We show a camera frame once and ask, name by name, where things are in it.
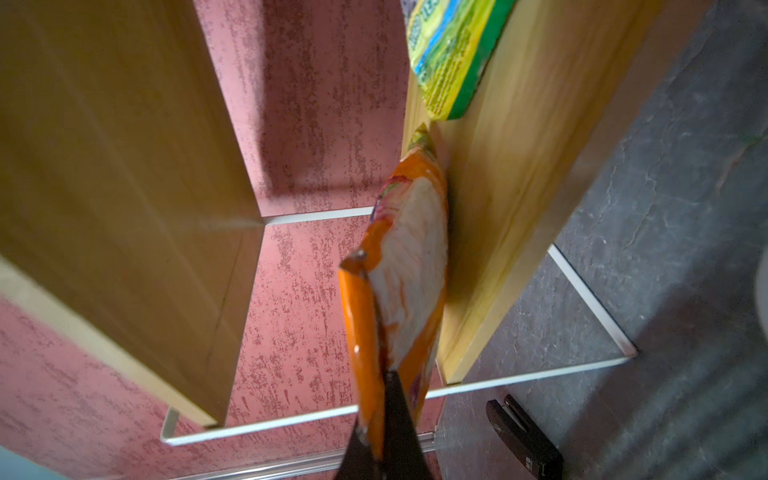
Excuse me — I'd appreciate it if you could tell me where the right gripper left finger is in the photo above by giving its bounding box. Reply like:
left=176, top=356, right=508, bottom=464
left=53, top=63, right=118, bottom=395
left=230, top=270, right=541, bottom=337
left=334, top=421, right=378, bottom=480

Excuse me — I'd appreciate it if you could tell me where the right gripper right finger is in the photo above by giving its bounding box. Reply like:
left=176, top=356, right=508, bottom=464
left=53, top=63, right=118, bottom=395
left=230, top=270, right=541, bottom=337
left=382, top=371, right=433, bottom=480

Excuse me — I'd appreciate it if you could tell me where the orange candy bag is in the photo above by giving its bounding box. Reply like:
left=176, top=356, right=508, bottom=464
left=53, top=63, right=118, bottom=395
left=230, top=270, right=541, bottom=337
left=338, top=126, right=448, bottom=462

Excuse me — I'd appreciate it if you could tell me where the green yellow candy bag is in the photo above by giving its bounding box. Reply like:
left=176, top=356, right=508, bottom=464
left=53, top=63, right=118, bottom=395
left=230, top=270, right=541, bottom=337
left=400, top=0, right=516, bottom=121

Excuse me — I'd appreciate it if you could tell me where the small black device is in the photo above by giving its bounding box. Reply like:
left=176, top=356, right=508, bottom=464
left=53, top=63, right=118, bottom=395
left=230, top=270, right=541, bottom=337
left=485, top=394, right=564, bottom=480

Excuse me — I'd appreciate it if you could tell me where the white wooden shelf rack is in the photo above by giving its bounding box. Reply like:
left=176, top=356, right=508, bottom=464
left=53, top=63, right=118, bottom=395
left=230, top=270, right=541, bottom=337
left=1, top=1, right=708, bottom=441

